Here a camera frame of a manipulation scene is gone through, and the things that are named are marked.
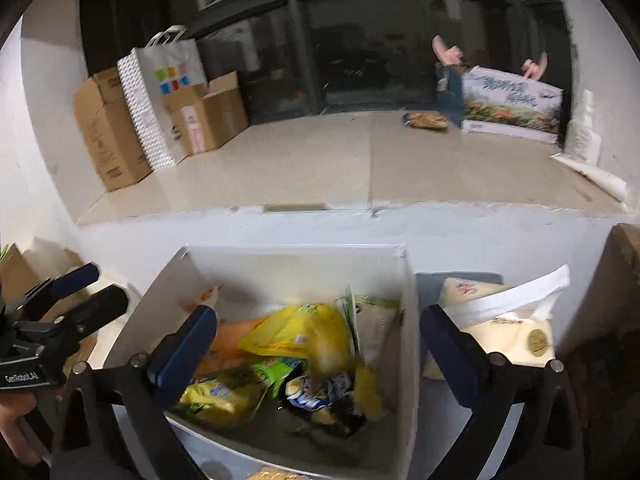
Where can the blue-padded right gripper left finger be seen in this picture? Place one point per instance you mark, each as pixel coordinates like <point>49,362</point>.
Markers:
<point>151,384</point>

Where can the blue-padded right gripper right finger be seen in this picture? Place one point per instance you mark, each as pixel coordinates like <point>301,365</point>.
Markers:
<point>479,381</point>

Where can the orange cake package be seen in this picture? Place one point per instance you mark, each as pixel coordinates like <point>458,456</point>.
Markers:
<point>224,352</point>

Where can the green chip bag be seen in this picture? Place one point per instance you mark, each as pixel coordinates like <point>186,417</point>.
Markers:
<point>232,397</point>

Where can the white orange cartoon snack bag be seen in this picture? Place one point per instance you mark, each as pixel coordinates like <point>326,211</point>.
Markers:
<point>369,321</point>

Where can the black yellow chip bag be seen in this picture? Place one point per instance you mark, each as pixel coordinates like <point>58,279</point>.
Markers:
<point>329,406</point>

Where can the yellow snack bag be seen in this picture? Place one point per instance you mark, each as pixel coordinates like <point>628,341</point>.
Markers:
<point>318,334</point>

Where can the person's left hand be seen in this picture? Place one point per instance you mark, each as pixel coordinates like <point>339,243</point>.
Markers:
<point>14,405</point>

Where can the beige tissue pack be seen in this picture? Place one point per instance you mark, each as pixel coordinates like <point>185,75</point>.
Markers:
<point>520,338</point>

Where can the white plastic bag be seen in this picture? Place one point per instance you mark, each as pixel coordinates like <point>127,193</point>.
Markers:
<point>537,298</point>

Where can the dark wooden side table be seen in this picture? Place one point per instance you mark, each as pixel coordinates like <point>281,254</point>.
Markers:
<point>601,353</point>

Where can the white storage box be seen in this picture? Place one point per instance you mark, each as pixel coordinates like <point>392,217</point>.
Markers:
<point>256,281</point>

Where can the large cardboard box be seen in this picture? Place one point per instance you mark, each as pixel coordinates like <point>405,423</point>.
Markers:
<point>103,117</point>

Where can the small open cardboard box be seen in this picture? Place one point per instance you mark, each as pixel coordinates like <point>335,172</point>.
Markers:
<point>207,116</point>

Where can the printed landscape gift box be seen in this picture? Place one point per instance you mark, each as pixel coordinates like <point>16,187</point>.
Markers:
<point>482,100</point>

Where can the white dotted paper bag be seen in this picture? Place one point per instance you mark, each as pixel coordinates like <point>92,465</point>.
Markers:
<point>165,64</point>

